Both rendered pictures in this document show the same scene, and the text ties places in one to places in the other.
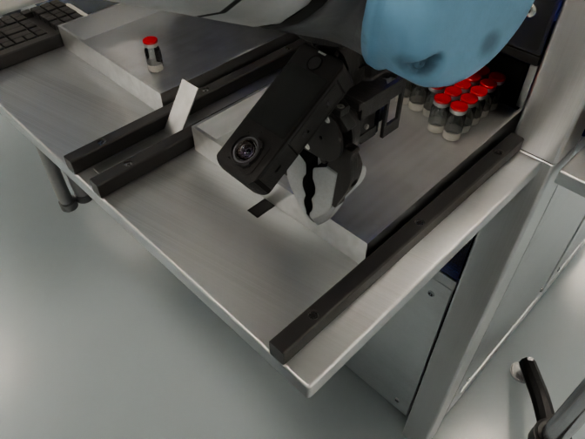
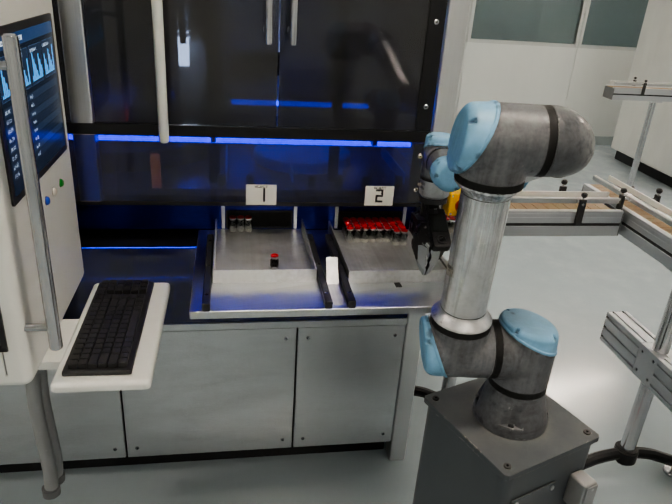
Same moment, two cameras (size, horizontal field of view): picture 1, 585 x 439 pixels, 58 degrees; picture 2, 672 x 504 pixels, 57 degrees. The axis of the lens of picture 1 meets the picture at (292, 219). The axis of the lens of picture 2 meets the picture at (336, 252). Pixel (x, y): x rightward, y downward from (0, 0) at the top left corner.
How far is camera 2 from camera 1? 1.35 m
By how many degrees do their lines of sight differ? 49
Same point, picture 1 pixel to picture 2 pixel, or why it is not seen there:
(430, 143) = (401, 248)
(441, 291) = (400, 329)
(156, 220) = (381, 302)
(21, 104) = (255, 306)
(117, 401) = not seen: outside the picture
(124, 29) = (220, 265)
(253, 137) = (440, 235)
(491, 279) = not seen: hidden behind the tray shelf
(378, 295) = not seen: hidden behind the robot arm
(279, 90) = (434, 221)
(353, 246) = (440, 275)
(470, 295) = (415, 320)
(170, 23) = (233, 254)
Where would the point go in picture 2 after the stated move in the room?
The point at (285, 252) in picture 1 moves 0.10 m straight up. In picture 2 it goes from (424, 289) to (429, 253)
